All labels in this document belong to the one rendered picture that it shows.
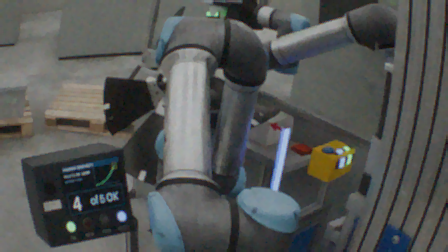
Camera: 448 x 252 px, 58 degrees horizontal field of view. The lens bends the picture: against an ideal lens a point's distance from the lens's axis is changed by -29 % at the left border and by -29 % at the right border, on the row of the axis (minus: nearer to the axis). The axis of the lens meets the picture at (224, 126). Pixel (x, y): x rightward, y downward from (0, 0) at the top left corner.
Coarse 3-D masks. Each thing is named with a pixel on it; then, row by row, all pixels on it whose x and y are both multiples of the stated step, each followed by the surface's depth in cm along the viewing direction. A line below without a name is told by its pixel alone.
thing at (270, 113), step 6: (210, 96) 166; (216, 96) 167; (210, 102) 162; (216, 102) 163; (216, 108) 160; (258, 108) 164; (264, 108) 164; (270, 108) 165; (270, 114) 160; (276, 114) 160; (258, 120) 157; (264, 120) 157; (252, 126) 154
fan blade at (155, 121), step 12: (156, 120) 171; (144, 132) 170; (156, 132) 170; (132, 144) 168; (144, 144) 168; (132, 156) 167; (144, 156) 167; (156, 156) 168; (132, 168) 166; (144, 168) 166; (156, 168) 166; (144, 180) 164; (156, 180) 165
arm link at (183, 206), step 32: (192, 32) 107; (224, 32) 109; (160, 64) 111; (192, 64) 105; (224, 64) 112; (192, 96) 100; (192, 128) 97; (192, 160) 93; (160, 192) 90; (192, 192) 88; (160, 224) 84; (192, 224) 85; (224, 224) 86
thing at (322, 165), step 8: (328, 144) 175; (336, 144) 176; (344, 144) 177; (312, 152) 171; (320, 152) 168; (344, 152) 170; (352, 152) 174; (312, 160) 171; (320, 160) 168; (328, 160) 166; (336, 160) 166; (312, 168) 171; (320, 168) 169; (328, 168) 166; (344, 168) 173; (320, 176) 169; (328, 176) 166; (336, 176) 170
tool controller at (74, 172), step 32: (32, 160) 93; (64, 160) 94; (96, 160) 100; (32, 192) 92; (64, 192) 94; (96, 192) 100; (128, 192) 106; (64, 224) 94; (96, 224) 100; (128, 224) 106
